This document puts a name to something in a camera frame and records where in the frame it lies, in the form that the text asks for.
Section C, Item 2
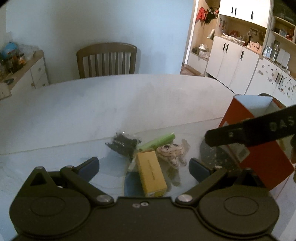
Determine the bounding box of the white tall storage cabinet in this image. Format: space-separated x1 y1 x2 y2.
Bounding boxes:
184 1 295 106

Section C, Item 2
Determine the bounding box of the red white cardboard box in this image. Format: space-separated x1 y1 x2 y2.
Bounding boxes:
217 93 296 191

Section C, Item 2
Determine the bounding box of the brown wooden chair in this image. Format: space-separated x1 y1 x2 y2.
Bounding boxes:
76 42 137 79

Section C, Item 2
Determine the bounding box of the small cardboard box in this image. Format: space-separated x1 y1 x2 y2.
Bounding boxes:
0 82 11 100

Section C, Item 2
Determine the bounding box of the green tube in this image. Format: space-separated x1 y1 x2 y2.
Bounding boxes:
137 133 176 152

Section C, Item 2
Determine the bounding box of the blue round toy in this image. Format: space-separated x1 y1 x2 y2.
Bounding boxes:
1 42 19 58

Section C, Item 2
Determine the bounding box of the black bead bag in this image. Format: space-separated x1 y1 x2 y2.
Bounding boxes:
105 132 142 161

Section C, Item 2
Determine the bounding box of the striped plush toy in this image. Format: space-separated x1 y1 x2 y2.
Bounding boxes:
156 139 191 169

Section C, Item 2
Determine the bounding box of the yellow rectangular box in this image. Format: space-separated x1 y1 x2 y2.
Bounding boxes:
135 151 167 197

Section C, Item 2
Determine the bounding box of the white wooden sideboard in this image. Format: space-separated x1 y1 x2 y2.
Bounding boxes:
1 50 50 95

